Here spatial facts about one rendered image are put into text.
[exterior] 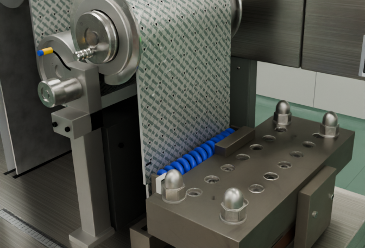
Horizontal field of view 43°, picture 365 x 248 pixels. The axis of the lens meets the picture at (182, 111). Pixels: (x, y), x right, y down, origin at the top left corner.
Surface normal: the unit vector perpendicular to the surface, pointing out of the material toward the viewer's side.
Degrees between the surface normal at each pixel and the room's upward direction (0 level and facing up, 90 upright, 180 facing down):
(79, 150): 90
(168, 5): 55
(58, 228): 0
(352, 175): 0
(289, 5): 90
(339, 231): 0
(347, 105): 90
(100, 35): 90
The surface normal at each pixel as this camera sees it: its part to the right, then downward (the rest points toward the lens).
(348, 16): -0.63, 0.32
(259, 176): -0.03, -0.92
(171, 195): -0.15, 0.39
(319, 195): 0.78, 0.22
